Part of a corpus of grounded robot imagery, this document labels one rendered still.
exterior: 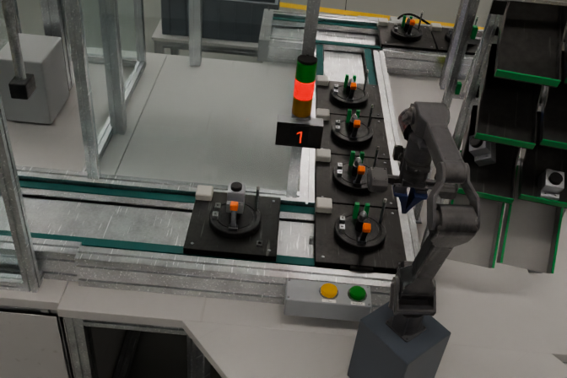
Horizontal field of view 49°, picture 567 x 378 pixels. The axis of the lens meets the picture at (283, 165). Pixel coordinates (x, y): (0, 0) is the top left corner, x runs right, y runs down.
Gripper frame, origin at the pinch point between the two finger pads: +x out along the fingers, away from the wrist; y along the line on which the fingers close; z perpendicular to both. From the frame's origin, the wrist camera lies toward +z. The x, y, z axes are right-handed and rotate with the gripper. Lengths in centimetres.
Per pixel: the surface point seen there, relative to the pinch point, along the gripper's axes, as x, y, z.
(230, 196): 18.3, 40.2, 17.8
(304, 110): -2.9, 23.5, 29.1
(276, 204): 28.5, 28.2, 28.3
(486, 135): -11.4, -17.1, 11.8
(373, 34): 34, -9, 162
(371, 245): 26.5, 2.4, 13.2
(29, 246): 24, 86, -1
